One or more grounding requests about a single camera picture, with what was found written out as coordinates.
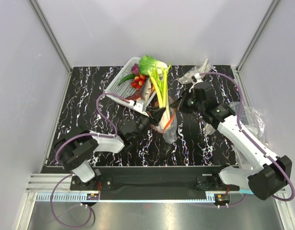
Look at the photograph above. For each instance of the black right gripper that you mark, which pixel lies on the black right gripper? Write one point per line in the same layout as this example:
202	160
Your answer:
182	99

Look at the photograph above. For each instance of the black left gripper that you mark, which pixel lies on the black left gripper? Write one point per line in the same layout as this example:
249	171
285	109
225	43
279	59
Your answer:
156	113

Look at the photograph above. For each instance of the clear zip bag orange zipper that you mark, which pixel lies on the clear zip bag orange zipper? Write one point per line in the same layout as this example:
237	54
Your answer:
170	129

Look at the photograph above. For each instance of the green white toy leek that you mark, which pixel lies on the green white toy leek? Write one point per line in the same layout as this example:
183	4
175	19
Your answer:
159	78

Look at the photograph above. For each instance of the grey toy fish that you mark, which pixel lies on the grey toy fish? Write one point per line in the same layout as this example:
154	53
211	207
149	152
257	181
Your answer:
146	90

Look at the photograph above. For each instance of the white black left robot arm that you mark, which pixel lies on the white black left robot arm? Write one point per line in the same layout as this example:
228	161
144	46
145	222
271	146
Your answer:
73	152

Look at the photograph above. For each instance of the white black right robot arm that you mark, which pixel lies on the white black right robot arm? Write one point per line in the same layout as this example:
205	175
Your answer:
267	172

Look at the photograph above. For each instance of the orange toy carrot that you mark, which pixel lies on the orange toy carrot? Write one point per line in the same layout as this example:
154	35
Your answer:
152	89

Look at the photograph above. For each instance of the red orange toy mango slice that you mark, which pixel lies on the red orange toy mango slice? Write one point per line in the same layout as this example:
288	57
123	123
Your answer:
135	96

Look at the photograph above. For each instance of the red cherry tomato bunch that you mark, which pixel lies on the red cherry tomato bunch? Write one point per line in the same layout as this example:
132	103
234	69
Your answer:
139	81

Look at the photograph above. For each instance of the white perforated plastic basket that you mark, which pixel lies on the white perforated plastic basket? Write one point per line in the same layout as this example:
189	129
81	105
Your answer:
121	92

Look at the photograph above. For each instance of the green toy chili pepper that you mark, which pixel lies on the green toy chili pepper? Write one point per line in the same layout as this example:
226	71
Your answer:
126	78

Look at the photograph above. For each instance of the purple toy onion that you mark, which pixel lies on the purple toy onion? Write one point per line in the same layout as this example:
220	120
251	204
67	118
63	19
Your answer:
135	69

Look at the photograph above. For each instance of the green white napa cabbage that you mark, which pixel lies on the green white napa cabbage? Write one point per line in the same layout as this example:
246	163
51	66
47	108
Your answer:
148	63

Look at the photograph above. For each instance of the crumpled clear plastic bags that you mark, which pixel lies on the crumpled clear plastic bags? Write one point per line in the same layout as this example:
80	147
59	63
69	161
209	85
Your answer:
253	121

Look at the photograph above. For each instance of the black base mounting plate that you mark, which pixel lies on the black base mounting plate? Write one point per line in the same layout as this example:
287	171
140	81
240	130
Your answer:
135	183

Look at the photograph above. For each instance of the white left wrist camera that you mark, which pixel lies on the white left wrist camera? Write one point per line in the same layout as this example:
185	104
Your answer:
137	105

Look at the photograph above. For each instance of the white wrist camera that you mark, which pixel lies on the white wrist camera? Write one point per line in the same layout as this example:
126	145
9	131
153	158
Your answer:
196	78
137	105

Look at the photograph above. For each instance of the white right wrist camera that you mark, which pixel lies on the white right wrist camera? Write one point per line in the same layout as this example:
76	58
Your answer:
196	78

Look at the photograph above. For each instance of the perforated cable duct rail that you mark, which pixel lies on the perforated cable duct rail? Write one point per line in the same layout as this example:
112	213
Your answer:
68	197

